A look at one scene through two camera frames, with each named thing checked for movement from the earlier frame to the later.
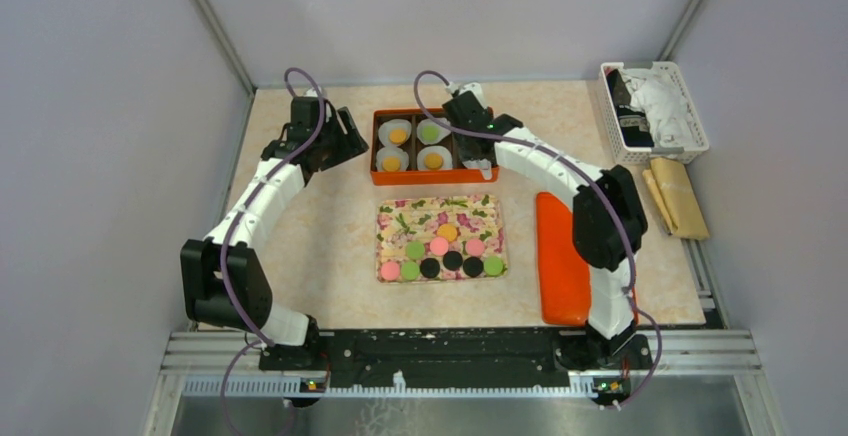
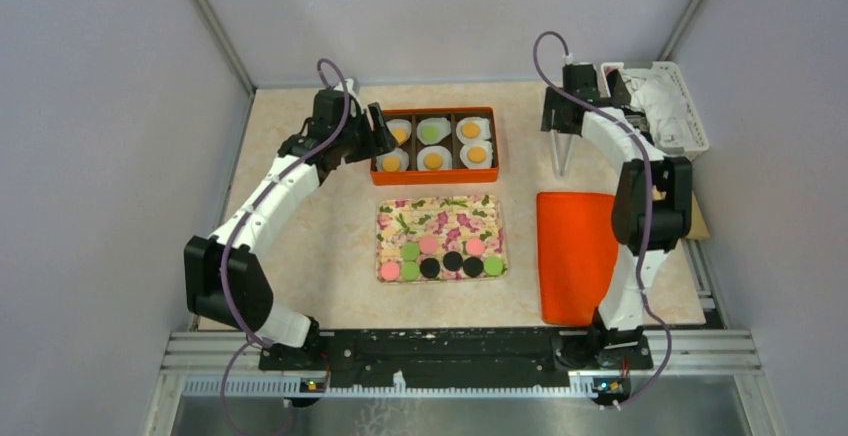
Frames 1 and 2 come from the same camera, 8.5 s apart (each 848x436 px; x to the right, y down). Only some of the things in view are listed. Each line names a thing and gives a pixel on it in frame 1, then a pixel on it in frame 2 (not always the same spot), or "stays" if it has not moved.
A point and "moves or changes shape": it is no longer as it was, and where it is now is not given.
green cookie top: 430,133 stays
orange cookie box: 418,147 stays
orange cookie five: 392,164 stays
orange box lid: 563,274 stays
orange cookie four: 448,231 moves or changes shape
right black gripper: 464,154 to 554,101
